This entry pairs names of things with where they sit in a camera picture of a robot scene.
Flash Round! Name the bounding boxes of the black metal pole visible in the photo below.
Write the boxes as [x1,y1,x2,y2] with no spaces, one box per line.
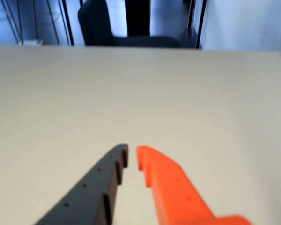
[186,0,207,49]

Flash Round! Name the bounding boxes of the black rectangular column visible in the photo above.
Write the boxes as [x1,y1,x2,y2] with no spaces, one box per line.
[125,0,151,38]

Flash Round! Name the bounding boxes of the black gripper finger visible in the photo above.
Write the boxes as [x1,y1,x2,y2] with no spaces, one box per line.
[34,143,129,225]

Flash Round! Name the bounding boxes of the black metal shelf frame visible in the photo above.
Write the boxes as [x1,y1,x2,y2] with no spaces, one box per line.
[0,0,75,46]

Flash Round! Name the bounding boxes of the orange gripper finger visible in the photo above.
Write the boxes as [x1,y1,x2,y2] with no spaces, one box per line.
[136,145,254,225]

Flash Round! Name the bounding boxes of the dark upholstered chair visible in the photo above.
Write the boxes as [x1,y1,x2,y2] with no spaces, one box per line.
[77,0,184,48]

